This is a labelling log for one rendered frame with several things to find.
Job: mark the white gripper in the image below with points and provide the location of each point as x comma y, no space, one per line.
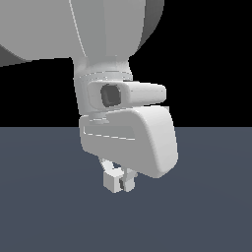
147,138

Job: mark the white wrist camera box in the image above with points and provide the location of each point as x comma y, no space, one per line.
141,93

